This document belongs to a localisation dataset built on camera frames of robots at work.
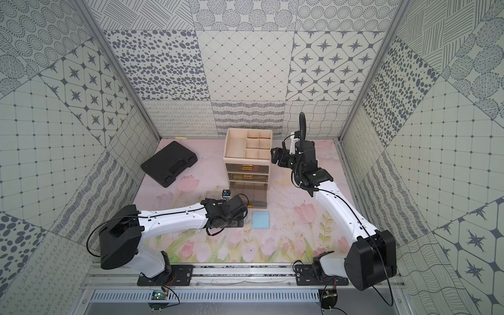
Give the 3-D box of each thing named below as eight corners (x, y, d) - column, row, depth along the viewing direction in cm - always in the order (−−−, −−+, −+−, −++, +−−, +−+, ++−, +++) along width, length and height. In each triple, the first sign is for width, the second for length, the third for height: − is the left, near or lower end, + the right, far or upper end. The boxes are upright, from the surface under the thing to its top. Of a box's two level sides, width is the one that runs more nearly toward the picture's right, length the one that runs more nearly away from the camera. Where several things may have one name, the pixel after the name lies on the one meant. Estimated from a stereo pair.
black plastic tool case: (144, 171, 108) (139, 164, 103) (177, 146, 120) (173, 139, 115) (167, 188, 100) (162, 182, 96) (199, 160, 112) (196, 154, 108)
